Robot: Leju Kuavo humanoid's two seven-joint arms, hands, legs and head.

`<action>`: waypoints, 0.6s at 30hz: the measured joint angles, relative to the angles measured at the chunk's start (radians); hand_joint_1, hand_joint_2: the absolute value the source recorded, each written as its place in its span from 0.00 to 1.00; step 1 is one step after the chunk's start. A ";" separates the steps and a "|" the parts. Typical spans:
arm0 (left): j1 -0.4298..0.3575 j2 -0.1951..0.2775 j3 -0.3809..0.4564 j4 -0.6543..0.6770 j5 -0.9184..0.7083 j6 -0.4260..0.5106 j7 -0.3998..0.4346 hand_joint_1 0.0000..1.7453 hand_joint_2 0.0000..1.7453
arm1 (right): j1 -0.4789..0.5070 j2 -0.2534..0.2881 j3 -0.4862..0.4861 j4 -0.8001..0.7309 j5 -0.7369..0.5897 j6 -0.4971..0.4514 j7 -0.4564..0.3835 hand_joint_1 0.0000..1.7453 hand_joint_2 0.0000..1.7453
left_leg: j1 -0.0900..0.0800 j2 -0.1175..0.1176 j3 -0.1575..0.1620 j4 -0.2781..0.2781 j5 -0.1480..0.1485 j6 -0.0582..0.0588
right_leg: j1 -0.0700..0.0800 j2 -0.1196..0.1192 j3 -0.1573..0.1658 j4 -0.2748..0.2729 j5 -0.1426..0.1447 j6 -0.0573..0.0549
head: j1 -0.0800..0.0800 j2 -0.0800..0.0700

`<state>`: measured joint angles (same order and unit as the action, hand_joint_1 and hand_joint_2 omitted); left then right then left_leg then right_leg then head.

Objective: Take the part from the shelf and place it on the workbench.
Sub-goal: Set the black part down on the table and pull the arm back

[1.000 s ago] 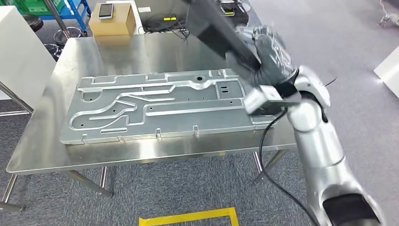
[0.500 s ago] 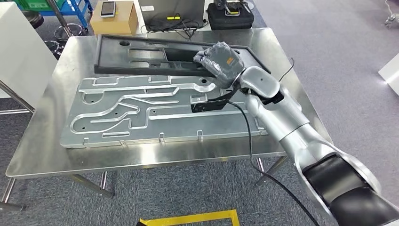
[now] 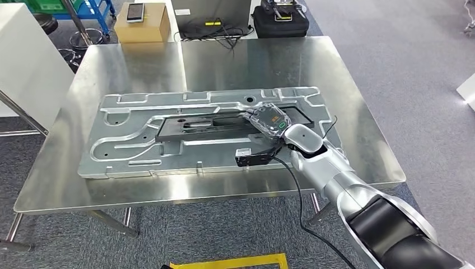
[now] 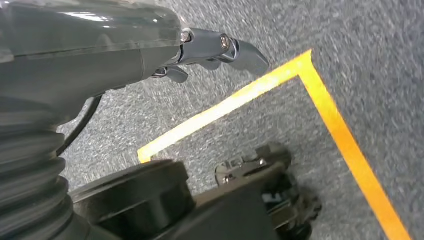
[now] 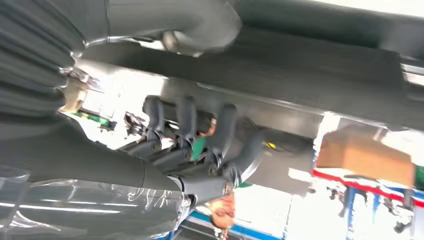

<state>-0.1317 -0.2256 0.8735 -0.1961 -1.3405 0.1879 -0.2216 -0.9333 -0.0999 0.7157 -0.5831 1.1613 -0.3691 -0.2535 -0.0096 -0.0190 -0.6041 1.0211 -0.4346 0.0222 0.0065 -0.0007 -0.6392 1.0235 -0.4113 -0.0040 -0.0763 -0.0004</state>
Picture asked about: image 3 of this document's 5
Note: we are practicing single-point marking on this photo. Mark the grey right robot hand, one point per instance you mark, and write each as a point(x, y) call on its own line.
point(269, 120)

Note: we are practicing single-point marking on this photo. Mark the black plastic frame part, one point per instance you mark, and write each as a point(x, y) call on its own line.
point(178, 128)

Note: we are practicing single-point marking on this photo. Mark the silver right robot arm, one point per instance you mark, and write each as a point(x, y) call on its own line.
point(319, 163)

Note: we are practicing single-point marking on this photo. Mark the stainless steel workbench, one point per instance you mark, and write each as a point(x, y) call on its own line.
point(259, 63)

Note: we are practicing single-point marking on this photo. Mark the black carrying case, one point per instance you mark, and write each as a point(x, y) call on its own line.
point(282, 28)

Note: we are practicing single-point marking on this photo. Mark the stamped sheet metal panel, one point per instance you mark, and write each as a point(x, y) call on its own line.
point(122, 156)

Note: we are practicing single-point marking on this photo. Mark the cardboard box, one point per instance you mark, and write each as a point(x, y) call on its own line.
point(144, 31)

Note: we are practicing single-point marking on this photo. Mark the smartphone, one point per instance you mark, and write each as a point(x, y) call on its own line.
point(135, 13)

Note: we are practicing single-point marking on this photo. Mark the chrome stanchion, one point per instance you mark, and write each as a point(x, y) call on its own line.
point(87, 41)

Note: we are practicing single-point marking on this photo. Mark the white plinth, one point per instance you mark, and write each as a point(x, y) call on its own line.
point(467, 93)
point(29, 67)

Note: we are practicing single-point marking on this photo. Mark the blue trolley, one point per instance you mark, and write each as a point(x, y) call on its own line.
point(96, 9)

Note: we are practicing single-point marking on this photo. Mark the steel side table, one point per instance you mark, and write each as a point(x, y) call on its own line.
point(22, 115)

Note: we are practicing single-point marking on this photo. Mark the green plastic crate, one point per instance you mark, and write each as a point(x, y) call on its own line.
point(48, 5)

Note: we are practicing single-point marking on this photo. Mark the pale wrist camera with bracket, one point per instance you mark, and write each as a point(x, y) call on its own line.
point(252, 157)

